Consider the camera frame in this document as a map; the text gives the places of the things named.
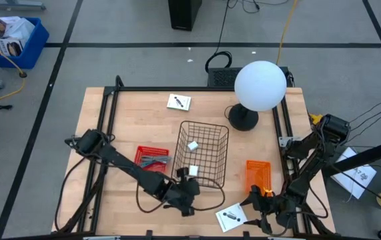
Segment small white product box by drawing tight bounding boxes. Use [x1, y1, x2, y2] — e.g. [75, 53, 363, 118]
[166, 93, 192, 112]

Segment blue plastic floor bin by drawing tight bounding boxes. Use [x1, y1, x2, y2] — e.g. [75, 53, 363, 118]
[0, 16, 50, 70]

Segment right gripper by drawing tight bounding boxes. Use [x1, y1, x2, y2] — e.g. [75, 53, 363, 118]
[240, 186, 294, 234]

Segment black aluminium table frame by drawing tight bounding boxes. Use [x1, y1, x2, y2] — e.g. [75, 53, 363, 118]
[51, 75, 336, 240]

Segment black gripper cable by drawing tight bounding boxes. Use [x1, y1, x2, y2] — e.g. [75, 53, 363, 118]
[135, 176, 226, 213]

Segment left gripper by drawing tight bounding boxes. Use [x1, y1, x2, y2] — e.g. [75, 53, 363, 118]
[163, 167, 201, 217]

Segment grey side table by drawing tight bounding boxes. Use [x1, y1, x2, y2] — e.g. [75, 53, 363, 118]
[322, 143, 381, 240]

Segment black ventilated case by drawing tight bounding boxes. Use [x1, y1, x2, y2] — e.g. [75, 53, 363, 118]
[206, 66, 294, 88]

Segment orange plastic basket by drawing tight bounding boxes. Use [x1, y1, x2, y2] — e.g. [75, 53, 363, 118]
[245, 159, 273, 196]

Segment grey cable bundle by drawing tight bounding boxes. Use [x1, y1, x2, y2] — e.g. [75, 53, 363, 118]
[139, 155, 172, 169]

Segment black coiled power cable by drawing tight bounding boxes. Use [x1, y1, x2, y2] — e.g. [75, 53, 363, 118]
[204, 0, 234, 73]

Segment large white product box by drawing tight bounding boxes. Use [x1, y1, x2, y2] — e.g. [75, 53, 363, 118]
[215, 202, 249, 233]

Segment black tripod bar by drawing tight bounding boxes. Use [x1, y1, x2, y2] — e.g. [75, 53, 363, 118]
[322, 135, 381, 179]

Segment white globe lamp black base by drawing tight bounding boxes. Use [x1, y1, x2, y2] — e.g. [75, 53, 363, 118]
[227, 60, 288, 132]

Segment white paper sheet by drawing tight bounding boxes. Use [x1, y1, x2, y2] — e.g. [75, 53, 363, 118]
[330, 146, 378, 200]

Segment black wire basket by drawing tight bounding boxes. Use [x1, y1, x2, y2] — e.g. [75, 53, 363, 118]
[171, 120, 230, 189]

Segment yellow extension cable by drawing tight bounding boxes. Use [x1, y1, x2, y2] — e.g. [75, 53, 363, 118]
[0, 30, 27, 107]
[276, 0, 298, 66]

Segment black computer tower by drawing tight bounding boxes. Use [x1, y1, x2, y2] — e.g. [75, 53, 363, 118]
[167, 0, 203, 32]

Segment black floor cable tangle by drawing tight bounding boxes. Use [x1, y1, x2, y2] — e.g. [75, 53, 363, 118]
[227, 0, 292, 15]

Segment red plastic basket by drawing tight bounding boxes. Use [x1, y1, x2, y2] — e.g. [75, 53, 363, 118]
[133, 145, 171, 173]

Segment black arm base cable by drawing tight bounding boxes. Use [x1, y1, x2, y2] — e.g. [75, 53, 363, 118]
[53, 155, 89, 233]

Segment white printed carton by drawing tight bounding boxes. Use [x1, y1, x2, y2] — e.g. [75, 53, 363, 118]
[0, 37, 24, 57]

